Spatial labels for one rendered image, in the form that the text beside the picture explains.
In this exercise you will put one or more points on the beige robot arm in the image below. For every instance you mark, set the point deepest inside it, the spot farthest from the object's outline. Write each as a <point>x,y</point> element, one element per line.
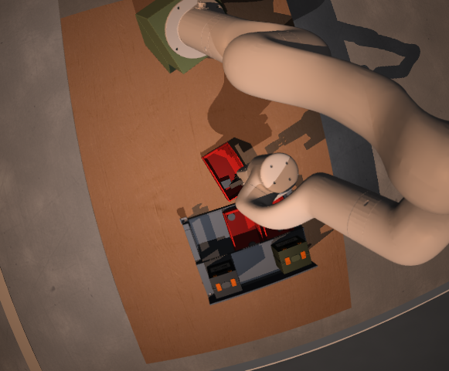
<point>413,144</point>

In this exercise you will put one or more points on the red bin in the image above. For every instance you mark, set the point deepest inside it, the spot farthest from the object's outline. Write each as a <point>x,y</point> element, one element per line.
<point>269,233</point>
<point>223,163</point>
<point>242,230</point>

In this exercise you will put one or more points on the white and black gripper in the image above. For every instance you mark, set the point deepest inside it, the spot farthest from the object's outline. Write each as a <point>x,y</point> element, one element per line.
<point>240,177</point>

